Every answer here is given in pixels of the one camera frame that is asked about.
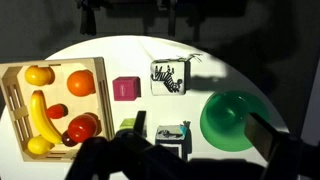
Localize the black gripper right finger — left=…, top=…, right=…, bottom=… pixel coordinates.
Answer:
left=244, top=112, right=292, bottom=162

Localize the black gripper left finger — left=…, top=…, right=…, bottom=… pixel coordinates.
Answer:
left=132, top=110, right=148, bottom=138

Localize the yellow-green block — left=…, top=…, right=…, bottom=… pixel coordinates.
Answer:
left=118, top=117, right=148, bottom=138

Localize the green translucent bowl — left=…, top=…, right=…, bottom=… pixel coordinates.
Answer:
left=199, top=90, right=271, bottom=153

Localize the magenta block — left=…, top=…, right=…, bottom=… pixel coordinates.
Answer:
left=112, top=75, right=142, bottom=102

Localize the black cube with white square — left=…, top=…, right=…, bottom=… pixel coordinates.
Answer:
left=154, top=120, right=192, bottom=161

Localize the wooden crate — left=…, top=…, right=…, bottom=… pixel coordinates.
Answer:
left=0, top=56, right=116, bottom=163

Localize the zebra print cube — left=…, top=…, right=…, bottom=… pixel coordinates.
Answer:
left=149, top=52, right=204, bottom=97

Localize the toy orange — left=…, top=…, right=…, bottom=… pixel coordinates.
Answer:
left=66, top=69, right=97, bottom=98

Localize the dark purple toy plum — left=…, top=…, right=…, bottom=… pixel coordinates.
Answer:
left=61, top=130, right=80, bottom=148

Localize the small red toy fruit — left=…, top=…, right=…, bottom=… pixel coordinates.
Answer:
left=45, top=103, right=69, bottom=120

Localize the yellow toy banana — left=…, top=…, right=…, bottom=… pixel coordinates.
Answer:
left=29, top=89, right=64, bottom=145

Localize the small yellow toy lemon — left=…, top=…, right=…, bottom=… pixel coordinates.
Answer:
left=26, top=134, right=55, bottom=156

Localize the large yellow toy lemon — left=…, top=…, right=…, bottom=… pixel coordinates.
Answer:
left=24, top=65, right=56, bottom=87

